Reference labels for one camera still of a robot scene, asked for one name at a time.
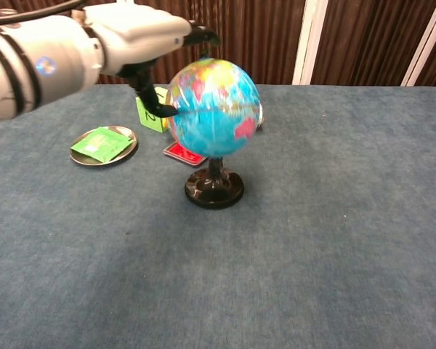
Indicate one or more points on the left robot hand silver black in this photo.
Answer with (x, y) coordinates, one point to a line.
(138, 36)

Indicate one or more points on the small globe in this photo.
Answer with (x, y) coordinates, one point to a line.
(212, 112)

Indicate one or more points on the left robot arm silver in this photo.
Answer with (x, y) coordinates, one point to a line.
(40, 69)

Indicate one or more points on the green foam number cube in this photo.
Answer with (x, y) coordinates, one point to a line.
(150, 118)

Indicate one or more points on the round metal plate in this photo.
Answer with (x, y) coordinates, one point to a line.
(129, 149)

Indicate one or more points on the green foil packet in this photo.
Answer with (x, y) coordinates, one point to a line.
(101, 144)

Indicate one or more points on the red card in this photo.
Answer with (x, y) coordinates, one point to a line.
(179, 154)

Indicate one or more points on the blue felt table mat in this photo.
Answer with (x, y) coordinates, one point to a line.
(276, 236)

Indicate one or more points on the white partition post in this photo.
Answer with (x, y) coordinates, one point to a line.
(309, 43)
(427, 43)

